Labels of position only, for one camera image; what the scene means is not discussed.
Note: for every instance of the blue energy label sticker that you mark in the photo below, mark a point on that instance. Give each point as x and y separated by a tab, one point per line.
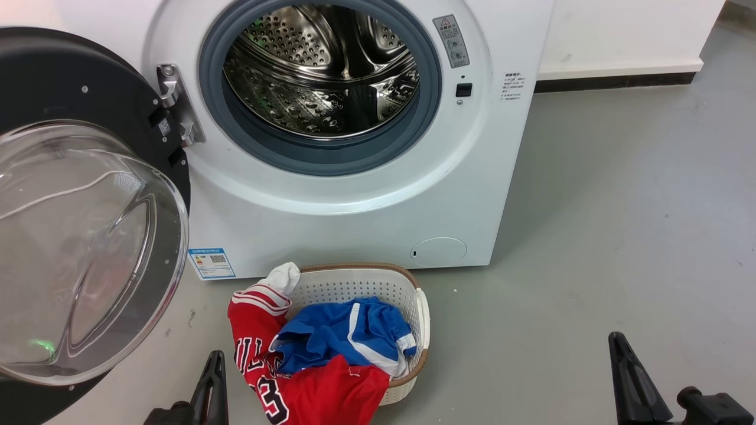
211	263

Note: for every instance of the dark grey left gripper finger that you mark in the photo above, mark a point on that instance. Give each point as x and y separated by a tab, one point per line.
212	395

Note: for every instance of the black round washer door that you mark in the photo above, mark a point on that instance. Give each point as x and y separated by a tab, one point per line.
118	94

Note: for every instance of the red basketball jersey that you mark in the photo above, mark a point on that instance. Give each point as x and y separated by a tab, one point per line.
322	395

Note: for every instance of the round white filter cover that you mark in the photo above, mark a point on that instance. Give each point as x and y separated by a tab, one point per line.
439	252

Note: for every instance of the blue shorts with white stripe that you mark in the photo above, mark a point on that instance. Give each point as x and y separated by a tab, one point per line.
325	330

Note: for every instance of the metal door hinge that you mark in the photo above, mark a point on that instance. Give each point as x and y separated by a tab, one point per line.
177	103

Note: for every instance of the white sock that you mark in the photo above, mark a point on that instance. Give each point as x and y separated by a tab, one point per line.
283	276

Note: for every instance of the grey warning sticker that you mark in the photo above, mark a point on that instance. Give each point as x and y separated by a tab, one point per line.
452	41

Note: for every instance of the white perforated laundry basket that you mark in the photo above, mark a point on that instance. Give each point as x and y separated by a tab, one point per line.
354	286

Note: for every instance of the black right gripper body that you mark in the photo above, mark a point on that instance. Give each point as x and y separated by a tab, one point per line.
717	410

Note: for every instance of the black door lock slot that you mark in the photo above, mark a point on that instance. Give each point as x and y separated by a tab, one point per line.
463	90

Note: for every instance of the white front-load washing machine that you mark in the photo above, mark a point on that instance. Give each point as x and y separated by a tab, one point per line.
366	224

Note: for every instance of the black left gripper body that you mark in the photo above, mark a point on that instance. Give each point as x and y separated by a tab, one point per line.
168	415

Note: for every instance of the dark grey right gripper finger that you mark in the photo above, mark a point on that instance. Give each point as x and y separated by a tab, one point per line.
635	389

